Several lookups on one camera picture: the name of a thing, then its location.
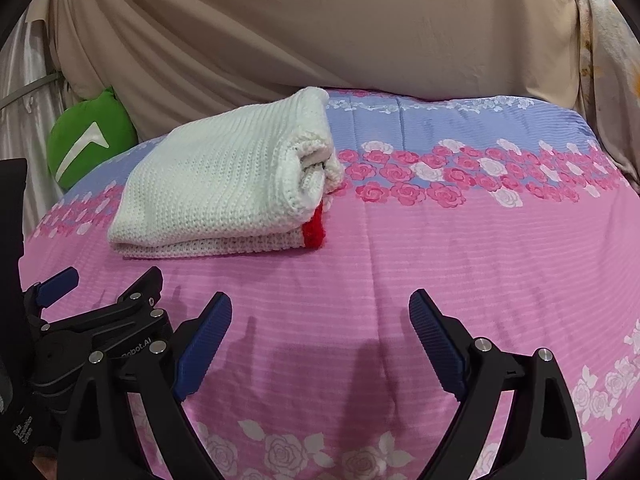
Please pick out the beige fabric headboard cover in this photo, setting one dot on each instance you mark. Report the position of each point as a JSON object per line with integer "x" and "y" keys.
{"x": 173, "y": 61}

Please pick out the floral cream hanging cloth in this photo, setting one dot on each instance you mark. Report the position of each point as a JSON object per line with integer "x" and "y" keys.
{"x": 609, "y": 82}

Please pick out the green plush pillow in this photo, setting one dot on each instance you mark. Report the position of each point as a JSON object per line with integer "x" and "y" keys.
{"x": 87, "y": 134}

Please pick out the silver satin curtain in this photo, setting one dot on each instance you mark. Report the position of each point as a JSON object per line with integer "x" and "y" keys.
{"x": 31, "y": 101}

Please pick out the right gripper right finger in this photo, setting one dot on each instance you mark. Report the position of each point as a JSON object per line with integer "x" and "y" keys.
{"x": 541, "y": 439}

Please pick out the pink floral bed sheet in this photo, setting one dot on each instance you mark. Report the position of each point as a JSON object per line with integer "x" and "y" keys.
{"x": 512, "y": 217}

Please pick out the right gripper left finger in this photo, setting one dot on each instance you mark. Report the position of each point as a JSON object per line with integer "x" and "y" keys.
{"x": 99, "y": 437}

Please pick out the white knitted sweater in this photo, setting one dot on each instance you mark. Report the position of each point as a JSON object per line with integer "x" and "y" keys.
{"x": 250, "y": 180}

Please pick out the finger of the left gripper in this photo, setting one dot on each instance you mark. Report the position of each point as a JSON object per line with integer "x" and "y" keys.
{"x": 143, "y": 295}
{"x": 42, "y": 295}

